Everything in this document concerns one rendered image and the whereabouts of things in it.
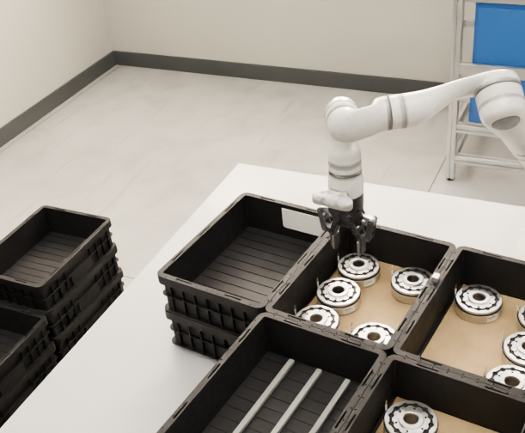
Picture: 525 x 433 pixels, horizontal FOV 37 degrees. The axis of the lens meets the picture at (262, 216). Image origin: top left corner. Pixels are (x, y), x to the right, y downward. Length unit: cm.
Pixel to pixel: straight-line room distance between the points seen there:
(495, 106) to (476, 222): 83
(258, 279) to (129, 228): 185
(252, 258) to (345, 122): 62
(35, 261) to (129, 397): 102
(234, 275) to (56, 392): 51
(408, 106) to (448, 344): 54
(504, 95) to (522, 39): 195
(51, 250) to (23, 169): 168
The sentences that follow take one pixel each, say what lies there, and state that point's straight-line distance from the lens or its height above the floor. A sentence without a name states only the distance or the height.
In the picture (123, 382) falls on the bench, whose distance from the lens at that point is 196.
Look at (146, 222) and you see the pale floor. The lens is 379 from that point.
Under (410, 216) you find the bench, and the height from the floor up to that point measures 70.
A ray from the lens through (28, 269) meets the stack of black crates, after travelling 280.
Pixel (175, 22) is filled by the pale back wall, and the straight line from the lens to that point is 523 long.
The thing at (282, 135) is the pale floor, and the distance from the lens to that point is 438.
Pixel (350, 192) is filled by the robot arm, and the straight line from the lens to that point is 165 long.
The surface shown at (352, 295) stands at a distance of 186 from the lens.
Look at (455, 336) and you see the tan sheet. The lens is 181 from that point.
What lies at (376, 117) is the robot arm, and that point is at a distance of 158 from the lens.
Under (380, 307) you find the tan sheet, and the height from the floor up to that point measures 83.
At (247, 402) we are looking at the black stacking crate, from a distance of 168.
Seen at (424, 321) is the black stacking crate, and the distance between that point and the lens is 174.
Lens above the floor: 205
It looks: 34 degrees down
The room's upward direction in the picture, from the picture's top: 6 degrees counter-clockwise
